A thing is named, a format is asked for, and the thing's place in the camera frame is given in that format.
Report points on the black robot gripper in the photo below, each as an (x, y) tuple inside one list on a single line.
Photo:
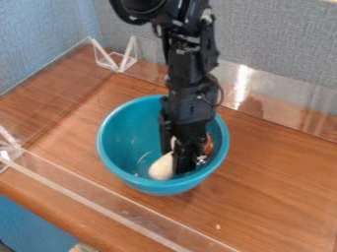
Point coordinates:
[(188, 111)]

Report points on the white brown toy mushroom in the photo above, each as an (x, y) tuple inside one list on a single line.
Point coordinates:
[(162, 168)]

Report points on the blue plastic bowl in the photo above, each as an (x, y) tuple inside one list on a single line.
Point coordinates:
[(129, 147)]

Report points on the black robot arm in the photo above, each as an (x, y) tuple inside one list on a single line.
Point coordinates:
[(184, 24)]

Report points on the clear acrylic front barrier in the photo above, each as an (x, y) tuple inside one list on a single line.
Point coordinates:
[(107, 203)]

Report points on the clear acrylic barrier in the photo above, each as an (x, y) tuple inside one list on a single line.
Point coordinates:
[(34, 105), (289, 102), (107, 203)]

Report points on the clear acrylic back barrier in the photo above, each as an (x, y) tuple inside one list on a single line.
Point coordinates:
[(289, 102)]

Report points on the clear acrylic left barrier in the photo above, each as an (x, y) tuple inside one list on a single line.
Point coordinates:
[(34, 105)]

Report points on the clear acrylic corner bracket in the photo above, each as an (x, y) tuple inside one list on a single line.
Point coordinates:
[(114, 61)]

